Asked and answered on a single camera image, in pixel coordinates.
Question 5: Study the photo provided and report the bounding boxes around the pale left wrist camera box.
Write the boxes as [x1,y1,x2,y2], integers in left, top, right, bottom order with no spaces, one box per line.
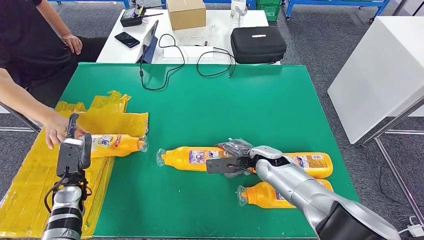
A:
[56,138,84,178]

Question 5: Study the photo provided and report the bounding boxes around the black smartphone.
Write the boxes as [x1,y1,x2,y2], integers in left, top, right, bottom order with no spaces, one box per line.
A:
[114,31,141,49]

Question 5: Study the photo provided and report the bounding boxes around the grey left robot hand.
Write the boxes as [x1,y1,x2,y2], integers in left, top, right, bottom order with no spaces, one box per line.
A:
[65,112,93,170]

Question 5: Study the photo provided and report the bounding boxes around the white bench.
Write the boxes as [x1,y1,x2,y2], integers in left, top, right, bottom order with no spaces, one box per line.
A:
[0,99,46,132]

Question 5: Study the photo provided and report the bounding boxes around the cardboard box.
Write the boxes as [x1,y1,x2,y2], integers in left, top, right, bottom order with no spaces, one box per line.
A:
[165,0,207,31]

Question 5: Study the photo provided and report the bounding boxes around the white power strip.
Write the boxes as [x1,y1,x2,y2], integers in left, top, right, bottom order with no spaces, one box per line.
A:
[407,224,424,238]

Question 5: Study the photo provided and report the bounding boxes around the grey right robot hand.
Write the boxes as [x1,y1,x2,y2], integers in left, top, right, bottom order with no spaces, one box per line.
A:
[215,138,255,180]

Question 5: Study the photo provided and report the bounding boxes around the metal bench leg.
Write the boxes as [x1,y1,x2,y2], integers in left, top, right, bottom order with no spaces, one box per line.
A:
[0,100,42,133]

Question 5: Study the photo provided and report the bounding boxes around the black radio with antennas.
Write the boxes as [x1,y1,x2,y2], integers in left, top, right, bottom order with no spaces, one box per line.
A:
[119,4,164,28]

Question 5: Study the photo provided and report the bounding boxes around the green plastic crate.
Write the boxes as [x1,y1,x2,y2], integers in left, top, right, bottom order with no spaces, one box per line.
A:
[255,0,282,22]

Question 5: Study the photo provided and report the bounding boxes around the dark blue tablet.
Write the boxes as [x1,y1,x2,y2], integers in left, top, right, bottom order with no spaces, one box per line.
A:
[135,19,160,64]

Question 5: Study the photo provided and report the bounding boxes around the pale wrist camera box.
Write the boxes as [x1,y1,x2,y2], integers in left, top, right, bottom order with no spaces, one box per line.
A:
[205,156,253,175]
[56,138,84,178]

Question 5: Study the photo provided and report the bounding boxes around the blue metal frame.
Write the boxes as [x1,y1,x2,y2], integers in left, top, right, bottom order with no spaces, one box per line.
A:
[284,0,392,23]

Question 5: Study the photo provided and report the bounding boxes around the metal table leg frame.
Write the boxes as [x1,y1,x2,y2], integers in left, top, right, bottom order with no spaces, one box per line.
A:
[362,97,424,226]

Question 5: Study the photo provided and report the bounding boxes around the person's left hand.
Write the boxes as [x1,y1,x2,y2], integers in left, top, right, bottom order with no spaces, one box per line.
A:
[61,33,84,56]

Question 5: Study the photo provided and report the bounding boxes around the person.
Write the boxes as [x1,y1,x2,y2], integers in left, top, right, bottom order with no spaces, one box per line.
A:
[0,0,109,109]

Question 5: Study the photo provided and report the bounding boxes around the white desk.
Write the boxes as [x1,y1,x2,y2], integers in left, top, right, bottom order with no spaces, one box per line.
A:
[96,9,282,65]

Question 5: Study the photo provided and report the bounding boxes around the yellow tape sheet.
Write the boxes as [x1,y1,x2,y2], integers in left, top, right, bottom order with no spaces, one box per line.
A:
[0,90,150,239]

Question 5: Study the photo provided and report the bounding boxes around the person's right hand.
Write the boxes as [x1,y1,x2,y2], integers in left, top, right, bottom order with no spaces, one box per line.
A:
[43,110,89,150]

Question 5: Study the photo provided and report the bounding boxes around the black tablet cable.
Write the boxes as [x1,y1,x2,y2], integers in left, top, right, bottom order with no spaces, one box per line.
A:
[139,33,186,91]

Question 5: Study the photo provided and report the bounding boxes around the orange plastic bottle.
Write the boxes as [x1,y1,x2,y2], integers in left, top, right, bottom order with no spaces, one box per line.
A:
[79,133,149,159]
[236,178,335,210]
[284,152,334,180]
[155,146,233,172]

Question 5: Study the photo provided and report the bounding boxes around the black loose cable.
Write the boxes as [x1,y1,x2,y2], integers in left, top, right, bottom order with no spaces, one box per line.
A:
[196,47,237,79]

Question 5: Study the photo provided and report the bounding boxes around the large white table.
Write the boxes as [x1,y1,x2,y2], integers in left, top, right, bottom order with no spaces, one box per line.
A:
[327,15,424,145]

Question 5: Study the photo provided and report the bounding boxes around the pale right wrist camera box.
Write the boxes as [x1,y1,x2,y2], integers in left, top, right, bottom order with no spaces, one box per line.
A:
[205,156,253,175]

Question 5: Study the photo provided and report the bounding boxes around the flat white box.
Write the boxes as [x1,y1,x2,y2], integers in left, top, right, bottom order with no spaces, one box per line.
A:
[162,45,216,62]

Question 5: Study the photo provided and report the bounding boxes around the green work table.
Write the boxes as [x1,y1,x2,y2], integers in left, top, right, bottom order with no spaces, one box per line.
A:
[59,62,360,239]

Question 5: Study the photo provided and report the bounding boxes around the black carrying case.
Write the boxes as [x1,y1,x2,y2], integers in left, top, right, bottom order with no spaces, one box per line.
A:
[230,26,288,65]

